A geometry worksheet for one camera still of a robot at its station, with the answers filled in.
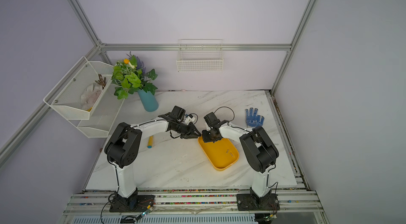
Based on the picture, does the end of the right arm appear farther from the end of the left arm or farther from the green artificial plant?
the green artificial plant

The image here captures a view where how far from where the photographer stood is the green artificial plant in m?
0.80

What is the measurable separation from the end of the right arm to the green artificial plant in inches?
14.5

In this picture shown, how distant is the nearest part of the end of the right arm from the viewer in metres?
0.72
